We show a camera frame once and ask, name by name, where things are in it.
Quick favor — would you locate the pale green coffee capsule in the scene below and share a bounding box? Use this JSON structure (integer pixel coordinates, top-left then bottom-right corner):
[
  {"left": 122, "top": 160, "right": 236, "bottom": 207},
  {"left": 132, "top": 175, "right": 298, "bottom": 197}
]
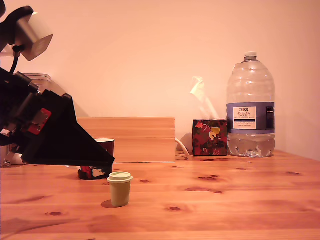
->
[{"left": 106, "top": 171, "right": 134, "bottom": 208}]

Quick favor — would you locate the dark illustrated coffee mug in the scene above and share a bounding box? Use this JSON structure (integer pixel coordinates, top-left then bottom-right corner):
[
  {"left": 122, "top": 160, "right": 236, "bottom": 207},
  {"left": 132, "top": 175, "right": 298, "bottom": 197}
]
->
[{"left": 78, "top": 138, "right": 116, "bottom": 181}]

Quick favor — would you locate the torn white cardboard box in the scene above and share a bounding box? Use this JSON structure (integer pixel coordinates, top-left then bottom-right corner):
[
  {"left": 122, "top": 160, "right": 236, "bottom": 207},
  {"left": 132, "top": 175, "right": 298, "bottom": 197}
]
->
[{"left": 0, "top": 145, "right": 28, "bottom": 167}]

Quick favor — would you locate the clear plastic container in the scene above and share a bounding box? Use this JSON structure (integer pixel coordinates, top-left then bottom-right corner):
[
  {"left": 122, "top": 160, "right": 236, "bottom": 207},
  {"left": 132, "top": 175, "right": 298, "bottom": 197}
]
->
[{"left": 16, "top": 72, "right": 54, "bottom": 89}]

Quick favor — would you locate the long light wooden box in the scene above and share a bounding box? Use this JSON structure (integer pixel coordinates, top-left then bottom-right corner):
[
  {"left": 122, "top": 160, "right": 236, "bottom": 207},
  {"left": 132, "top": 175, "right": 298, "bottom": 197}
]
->
[{"left": 76, "top": 116, "right": 176, "bottom": 164}]

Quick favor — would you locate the white tissue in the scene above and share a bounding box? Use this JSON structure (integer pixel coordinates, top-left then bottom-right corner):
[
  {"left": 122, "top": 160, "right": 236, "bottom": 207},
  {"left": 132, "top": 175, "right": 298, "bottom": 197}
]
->
[{"left": 189, "top": 75, "right": 221, "bottom": 121}]

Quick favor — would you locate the floral tissue box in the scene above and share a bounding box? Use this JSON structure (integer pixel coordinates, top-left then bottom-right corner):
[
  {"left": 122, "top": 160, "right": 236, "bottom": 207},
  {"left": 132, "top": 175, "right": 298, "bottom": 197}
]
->
[{"left": 192, "top": 118, "right": 229, "bottom": 157}]

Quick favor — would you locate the large clear water bottle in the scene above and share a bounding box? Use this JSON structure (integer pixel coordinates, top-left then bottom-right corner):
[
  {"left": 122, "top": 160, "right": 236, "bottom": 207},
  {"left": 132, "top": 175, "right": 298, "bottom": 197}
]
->
[{"left": 225, "top": 51, "right": 277, "bottom": 158}]

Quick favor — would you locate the black camera cable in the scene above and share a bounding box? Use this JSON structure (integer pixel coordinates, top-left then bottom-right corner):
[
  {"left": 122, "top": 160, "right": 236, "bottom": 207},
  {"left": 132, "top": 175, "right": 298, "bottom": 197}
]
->
[{"left": 9, "top": 45, "right": 21, "bottom": 75}]

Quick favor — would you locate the grey camera box with bracket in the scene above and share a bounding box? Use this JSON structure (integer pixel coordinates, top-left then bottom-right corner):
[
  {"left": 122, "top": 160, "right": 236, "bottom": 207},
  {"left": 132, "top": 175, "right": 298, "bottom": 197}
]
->
[{"left": 0, "top": 6, "right": 54, "bottom": 62}]

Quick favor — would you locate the white cable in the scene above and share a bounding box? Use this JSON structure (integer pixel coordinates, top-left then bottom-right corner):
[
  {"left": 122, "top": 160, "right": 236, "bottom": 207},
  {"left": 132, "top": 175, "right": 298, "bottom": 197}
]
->
[{"left": 174, "top": 137, "right": 192, "bottom": 157}]

